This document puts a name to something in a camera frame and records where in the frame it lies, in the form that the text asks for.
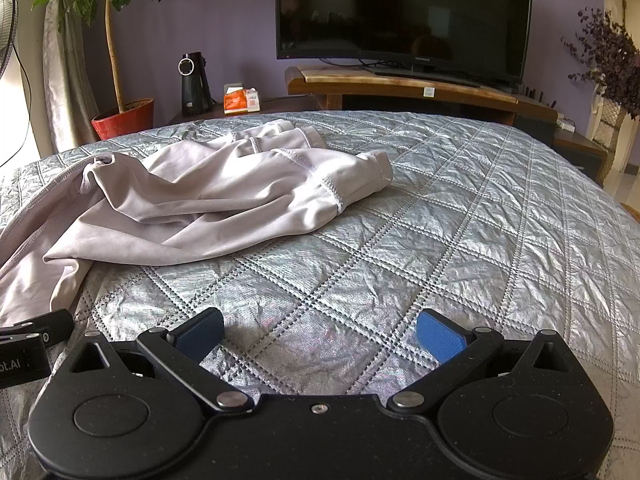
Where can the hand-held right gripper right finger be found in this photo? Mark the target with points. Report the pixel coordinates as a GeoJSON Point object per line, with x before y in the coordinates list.
{"type": "Point", "coordinates": [442, 337]}

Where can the dark wooden television cabinet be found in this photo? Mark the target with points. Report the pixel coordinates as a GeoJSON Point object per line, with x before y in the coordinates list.
{"type": "Point", "coordinates": [535, 107]}

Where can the lilac pants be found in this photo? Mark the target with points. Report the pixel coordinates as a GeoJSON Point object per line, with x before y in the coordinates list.
{"type": "Point", "coordinates": [200, 210]}

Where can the purple dried plant woven vase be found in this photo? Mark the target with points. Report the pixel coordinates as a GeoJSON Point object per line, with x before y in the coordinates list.
{"type": "Point", "coordinates": [612, 135]}

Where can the black standing fan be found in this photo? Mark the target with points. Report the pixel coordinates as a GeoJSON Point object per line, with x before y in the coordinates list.
{"type": "Point", "coordinates": [6, 35]}

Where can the silver quilted table cover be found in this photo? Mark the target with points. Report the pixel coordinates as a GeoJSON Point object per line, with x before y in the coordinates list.
{"type": "Point", "coordinates": [425, 235]}

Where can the green tree in red pot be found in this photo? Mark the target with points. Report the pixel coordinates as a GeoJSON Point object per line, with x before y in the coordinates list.
{"type": "Point", "coordinates": [125, 120]}

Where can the black flat television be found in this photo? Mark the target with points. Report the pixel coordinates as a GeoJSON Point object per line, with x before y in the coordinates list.
{"type": "Point", "coordinates": [400, 10]}

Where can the black router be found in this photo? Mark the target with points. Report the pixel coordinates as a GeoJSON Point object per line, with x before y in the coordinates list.
{"type": "Point", "coordinates": [531, 94]}

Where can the light wooden television riser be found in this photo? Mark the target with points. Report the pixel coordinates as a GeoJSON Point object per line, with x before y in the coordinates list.
{"type": "Point", "coordinates": [350, 77]}

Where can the small white box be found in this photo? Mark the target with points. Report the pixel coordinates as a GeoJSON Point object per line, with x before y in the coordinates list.
{"type": "Point", "coordinates": [565, 126]}

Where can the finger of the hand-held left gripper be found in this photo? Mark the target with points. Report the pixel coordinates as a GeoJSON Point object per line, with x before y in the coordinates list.
{"type": "Point", "coordinates": [50, 322]}

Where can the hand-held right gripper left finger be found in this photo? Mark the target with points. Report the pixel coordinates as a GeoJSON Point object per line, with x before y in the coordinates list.
{"type": "Point", "coordinates": [200, 332]}

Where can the black cone speaker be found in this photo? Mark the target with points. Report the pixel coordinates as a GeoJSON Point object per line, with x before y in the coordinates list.
{"type": "Point", "coordinates": [195, 90]}

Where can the orange tissue box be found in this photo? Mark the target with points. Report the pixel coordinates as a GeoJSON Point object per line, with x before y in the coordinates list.
{"type": "Point", "coordinates": [240, 102]}

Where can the grey silky curtain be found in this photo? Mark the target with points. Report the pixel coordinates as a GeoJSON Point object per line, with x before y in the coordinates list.
{"type": "Point", "coordinates": [65, 85]}

